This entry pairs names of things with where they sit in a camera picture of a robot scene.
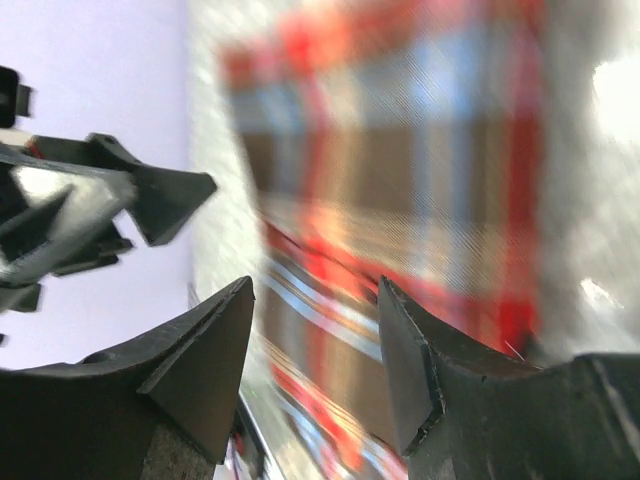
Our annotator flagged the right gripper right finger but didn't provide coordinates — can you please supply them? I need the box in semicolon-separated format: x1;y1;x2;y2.
378;278;639;479

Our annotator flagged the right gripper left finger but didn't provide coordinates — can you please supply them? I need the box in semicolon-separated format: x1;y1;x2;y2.
1;277;255;479

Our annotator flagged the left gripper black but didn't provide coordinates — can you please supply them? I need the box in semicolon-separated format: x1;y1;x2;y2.
1;133;217;313

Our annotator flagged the plaid long sleeve shirt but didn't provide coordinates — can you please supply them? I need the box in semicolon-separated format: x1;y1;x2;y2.
218;1;544;479

